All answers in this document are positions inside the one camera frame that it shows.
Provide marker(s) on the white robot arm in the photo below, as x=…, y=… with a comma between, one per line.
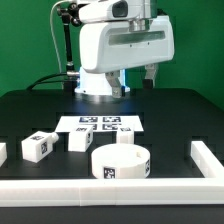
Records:
x=139, y=14

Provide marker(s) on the white round stool seat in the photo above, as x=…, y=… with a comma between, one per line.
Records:
x=120, y=161

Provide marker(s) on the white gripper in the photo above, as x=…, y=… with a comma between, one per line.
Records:
x=111, y=46

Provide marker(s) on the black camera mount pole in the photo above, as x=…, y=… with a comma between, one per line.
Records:
x=69, y=16

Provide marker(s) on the white block at left edge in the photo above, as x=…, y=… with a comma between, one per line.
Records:
x=3, y=153

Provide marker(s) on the white L-shaped fence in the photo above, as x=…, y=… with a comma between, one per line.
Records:
x=209, y=189

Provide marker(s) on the white marker sheet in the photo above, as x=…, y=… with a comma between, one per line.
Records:
x=99, y=123

